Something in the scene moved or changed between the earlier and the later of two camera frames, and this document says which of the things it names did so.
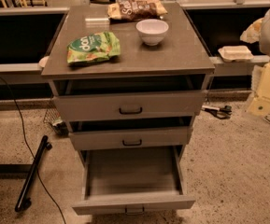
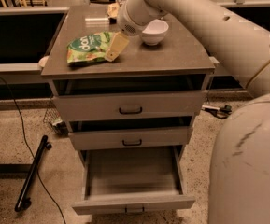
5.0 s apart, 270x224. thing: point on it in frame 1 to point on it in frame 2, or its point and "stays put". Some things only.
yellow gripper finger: [252, 34] to [132, 16]
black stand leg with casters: [23, 201] stays put
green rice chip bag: [94, 46] stays put
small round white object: [43, 61] stays put
